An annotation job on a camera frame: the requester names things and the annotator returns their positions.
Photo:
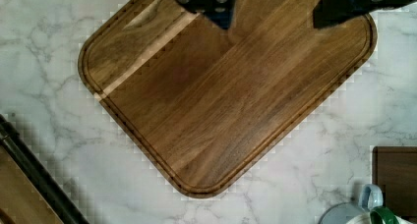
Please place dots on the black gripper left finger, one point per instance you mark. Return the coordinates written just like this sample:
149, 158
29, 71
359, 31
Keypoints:
220, 12

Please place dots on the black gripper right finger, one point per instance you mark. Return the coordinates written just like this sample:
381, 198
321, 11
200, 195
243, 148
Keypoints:
330, 13

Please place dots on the wooden drawer unit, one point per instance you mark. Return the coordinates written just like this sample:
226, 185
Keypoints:
20, 202

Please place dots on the wooden cutting board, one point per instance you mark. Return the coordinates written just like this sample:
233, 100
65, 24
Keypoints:
205, 103

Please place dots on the dark wooden coaster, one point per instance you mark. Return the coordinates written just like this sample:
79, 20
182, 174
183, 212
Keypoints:
394, 170

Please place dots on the green mug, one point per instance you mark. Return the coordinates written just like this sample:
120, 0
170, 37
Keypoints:
378, 215

